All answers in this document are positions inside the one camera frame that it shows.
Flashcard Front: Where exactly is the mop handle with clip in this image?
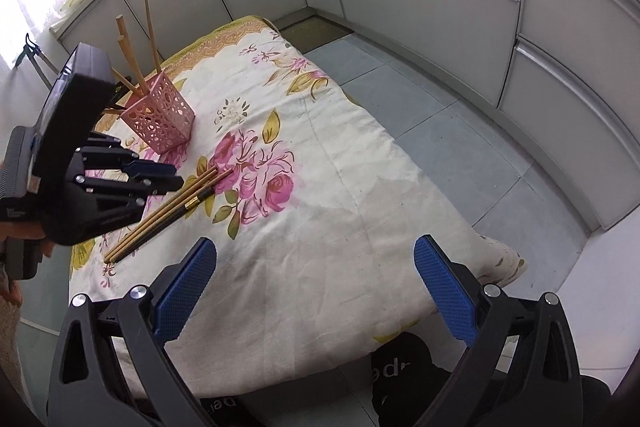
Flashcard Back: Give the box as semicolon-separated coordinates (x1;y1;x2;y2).
13;34;60;91

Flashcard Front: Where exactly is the person left hand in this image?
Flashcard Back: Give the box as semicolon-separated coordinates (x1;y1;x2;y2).
1;222;55;307

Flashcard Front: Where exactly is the brown floor mat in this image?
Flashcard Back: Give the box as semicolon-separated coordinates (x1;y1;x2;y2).
280;15;352;54

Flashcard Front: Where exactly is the floral tablecloth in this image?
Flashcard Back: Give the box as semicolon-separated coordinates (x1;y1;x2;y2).
70;16;526;398

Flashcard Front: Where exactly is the pink perforated utensil holder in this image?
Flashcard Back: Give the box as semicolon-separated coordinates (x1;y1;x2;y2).
120;70;195;155

